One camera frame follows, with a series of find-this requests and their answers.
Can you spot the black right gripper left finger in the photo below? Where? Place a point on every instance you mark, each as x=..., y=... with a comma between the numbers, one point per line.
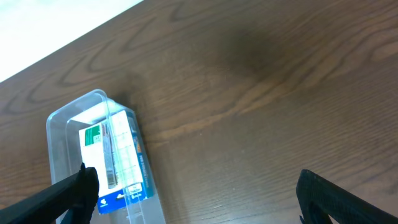
x=74, y=197

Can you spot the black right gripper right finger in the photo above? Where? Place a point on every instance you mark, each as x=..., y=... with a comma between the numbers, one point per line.
x=321, y=201

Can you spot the white green medicine box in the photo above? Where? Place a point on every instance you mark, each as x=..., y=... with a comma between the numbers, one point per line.
x=97, y=151

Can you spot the blue Kool Fever box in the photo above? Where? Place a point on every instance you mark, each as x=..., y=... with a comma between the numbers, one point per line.
x=127, y=179

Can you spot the clear plastic container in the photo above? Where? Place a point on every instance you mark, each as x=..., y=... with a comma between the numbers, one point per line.
x=65, y=159

